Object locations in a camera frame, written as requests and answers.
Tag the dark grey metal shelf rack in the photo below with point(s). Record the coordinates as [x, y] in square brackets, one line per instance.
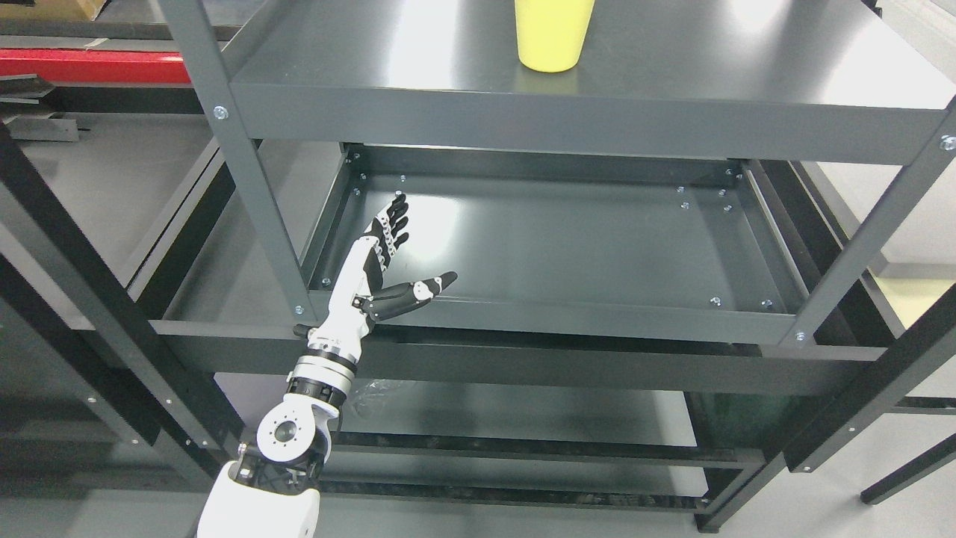
[686, 209]

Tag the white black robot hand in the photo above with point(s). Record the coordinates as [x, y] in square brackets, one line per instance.
[359, 299]

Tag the red metal beam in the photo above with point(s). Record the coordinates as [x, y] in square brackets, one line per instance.
[96, 66]

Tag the black metal shelf rack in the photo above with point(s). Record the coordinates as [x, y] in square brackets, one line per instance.
[195, 422]

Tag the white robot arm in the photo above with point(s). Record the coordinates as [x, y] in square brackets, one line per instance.
[272, 489]

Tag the yellow plastic cup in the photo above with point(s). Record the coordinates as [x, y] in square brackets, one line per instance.
[550, 34]

